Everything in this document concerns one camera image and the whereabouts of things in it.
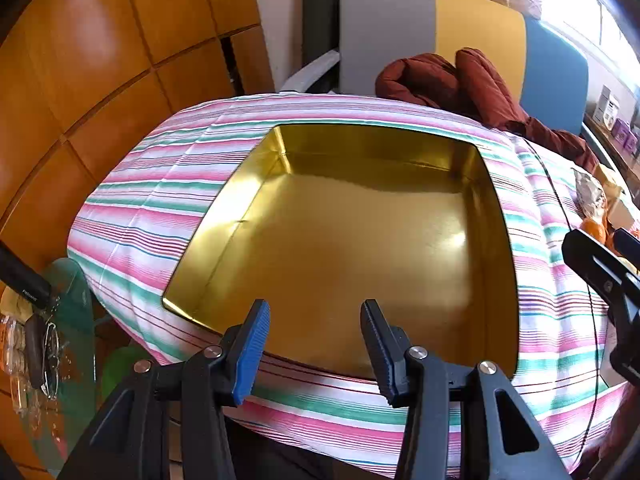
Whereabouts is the green plastic basin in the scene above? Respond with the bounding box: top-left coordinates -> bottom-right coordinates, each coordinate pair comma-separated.
100,345 -> 137,411

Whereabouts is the gold metal tin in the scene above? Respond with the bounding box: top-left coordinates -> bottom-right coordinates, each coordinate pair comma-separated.
161,124 -> 521,380

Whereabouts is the window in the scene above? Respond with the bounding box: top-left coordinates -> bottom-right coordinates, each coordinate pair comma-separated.
540,0 -> 640,86

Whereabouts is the striped cloth desktop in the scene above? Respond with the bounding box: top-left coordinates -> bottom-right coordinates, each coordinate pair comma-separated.
67,92 -> 628,478

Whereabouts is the foil snack packet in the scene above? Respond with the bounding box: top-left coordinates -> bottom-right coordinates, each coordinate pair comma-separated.
572,167 -> 608,221

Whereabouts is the orange tangerine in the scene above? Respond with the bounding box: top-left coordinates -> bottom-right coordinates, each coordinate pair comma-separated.
580,217 -> 608,246

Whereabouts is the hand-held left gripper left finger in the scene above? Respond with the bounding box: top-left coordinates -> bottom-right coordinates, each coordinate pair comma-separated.
57,299 -> 272,480

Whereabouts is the white carton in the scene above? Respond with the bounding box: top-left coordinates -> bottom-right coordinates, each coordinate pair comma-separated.
597,85 -> 621,126

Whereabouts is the grey yellow blue chair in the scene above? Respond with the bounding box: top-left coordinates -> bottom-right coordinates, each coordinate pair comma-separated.
280,0 -> 591,136

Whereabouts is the wooden cabinet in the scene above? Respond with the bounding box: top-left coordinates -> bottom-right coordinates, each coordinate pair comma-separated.
0,0 -> 275,480

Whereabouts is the wooden shelf desk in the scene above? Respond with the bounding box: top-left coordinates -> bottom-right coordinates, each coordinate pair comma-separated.
582,117 -> 640,186

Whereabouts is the glass side table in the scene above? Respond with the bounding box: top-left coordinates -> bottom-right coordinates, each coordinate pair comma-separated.
0,257 -> 96,476

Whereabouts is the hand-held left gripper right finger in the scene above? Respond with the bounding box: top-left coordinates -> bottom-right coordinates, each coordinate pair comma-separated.
360,299 -> 573,480

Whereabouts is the red-brown padded jacket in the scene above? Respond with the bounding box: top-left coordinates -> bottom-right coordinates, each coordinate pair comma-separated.
375,47 -> 601,173

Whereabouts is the black rolled mat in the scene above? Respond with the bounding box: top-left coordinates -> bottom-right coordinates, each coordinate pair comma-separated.
301,0 -> 346,93

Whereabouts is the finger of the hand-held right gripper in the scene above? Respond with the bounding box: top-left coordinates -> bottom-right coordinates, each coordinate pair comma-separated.
614,227 -> 640,273
561,229 -> 640,386

